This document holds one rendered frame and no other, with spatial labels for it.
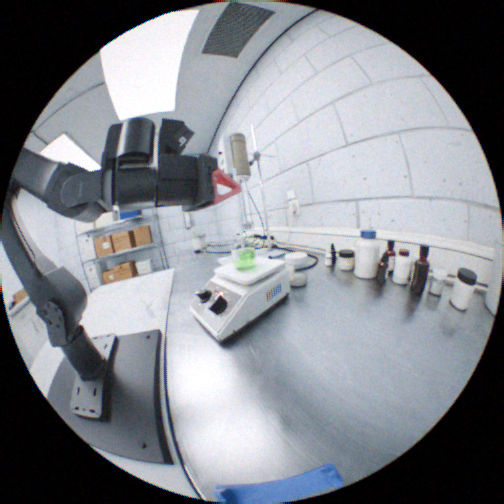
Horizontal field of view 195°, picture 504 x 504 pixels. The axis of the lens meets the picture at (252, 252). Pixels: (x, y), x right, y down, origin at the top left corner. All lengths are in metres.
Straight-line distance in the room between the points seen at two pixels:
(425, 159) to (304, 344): 0.60
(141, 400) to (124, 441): 0.07
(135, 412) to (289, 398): 0.18
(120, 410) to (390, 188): 0.78
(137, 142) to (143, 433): 0.32
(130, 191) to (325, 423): 0.32
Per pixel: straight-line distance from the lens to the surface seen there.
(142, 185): 0.20
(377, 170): 0.62
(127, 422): 0.23
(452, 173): 0.61
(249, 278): 0.25
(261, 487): 0.18
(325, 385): 0.21
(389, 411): 0.22
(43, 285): 0.24
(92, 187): 0.20
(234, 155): 0.72
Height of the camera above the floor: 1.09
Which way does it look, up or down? 13 degrees down
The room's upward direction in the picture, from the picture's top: 8 degrees counter-clockwise
